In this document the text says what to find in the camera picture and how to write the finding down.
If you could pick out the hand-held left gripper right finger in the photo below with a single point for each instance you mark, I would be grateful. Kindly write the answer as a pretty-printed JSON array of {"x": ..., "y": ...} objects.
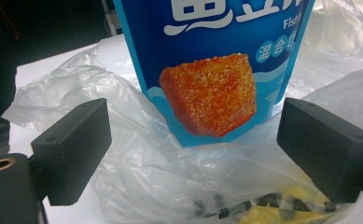
[{"x": 325, "y": 146}]

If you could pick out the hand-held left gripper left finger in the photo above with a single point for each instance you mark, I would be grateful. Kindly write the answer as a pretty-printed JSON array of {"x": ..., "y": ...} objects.
[{"x": 72, "y": 149}]

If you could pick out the yellow and black packet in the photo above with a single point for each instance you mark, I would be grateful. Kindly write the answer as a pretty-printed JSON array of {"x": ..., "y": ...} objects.
[{"x": 282, "y": 208}]

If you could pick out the clear plastic bag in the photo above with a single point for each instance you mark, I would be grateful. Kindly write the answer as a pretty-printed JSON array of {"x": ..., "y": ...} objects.
[{"x": 157, "y": 174}]

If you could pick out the blue snack packet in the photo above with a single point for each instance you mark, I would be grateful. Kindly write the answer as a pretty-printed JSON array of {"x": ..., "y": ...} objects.
[{"x": 207, "y": 77}]

